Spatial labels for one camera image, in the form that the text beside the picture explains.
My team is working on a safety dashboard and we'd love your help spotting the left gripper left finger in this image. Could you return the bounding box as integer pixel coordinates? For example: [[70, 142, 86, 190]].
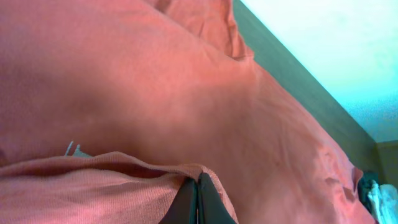
[[159, 178, 198, 224]]

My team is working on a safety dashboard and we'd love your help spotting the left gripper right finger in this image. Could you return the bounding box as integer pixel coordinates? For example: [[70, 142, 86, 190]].
[[198, 172, 236, 224]]

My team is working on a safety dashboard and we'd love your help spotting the red printed t-shirt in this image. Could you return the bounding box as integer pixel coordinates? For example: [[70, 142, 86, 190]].
[[1, 1, 374, 223]]

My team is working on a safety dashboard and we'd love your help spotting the dark navy garment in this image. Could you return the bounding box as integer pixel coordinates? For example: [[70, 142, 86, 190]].
[[358, 171, 380, 215]]

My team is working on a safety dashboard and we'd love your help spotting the white garment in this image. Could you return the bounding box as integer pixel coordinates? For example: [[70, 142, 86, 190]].
[[368, 180, 397, 224]]

